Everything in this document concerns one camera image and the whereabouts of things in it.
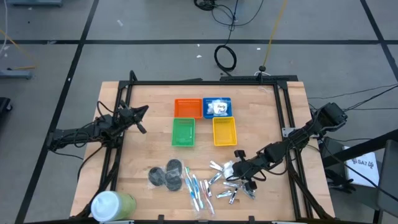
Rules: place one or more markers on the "yellow plastic basket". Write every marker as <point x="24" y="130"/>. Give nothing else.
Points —
<point x="224" y="131"/>

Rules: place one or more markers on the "black round knob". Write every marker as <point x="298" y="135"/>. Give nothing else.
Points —
<point x="262" y="68"/>

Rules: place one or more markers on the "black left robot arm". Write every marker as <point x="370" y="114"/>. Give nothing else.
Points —
<point x="77" y="135"/>

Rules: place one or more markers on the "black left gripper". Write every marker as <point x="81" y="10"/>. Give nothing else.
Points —
<point x="127" y="115"/>

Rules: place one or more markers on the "blue plastic basket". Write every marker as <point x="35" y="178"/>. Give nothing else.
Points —
<point x="204" y="109"/>

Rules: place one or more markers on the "green disinfecting wipes canister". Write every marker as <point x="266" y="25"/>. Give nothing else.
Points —
<point x="107" y="207"/>

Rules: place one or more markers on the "black table edge bracket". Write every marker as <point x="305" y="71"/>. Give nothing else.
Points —
<point x="251" y="219"/>
<point x="160" y="219"/>

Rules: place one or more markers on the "black round pad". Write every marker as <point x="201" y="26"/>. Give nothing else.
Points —
<point x="174" y="165"/>
<point x="173" y="183"/>
<point x="157" y="176"/>

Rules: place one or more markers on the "black metal beam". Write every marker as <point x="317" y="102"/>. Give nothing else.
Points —
<point x="357" y="149"/>

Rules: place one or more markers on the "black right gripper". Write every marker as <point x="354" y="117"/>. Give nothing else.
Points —
<point x="250" y="169"/>

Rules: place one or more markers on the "black floor object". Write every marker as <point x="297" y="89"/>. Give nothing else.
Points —
<point x="4" y="104"/>

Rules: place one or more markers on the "blue toothbrush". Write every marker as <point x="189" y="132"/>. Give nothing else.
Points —
<point x="191" y="193"/>
<point x="198" y="191"/>

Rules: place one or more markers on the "white vanity pack bag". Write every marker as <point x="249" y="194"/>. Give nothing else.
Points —
<point x="218" y="107"/>

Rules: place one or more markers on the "green-bristled toothbrush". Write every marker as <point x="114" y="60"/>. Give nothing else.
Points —
<point x="187" y="170"/>

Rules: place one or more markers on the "black metal table frame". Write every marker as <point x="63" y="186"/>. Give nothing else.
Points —
<point x="199" y="83"/>

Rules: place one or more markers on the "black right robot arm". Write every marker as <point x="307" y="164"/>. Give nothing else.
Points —
<point x="311" y="127"/>

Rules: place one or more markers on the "packaged white toothbrush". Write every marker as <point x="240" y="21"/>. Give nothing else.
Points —
<point x="215" y="178"/>

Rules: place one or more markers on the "grey table foot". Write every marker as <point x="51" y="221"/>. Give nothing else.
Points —
<point x="15" y="74"/>
<point x="34" y="2"/>

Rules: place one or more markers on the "red toothbrush in bag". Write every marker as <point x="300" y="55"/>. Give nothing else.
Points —
<point x="207" y="199"/>

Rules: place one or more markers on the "green plastic basket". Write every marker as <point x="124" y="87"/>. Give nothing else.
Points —
<point x="183" y="132"/>

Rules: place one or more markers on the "orange plastic basket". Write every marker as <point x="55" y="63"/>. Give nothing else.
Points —
<point x="188" y="109"/>

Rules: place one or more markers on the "white cardboard box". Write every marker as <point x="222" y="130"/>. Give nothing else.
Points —
<point x="363" y="168"/>

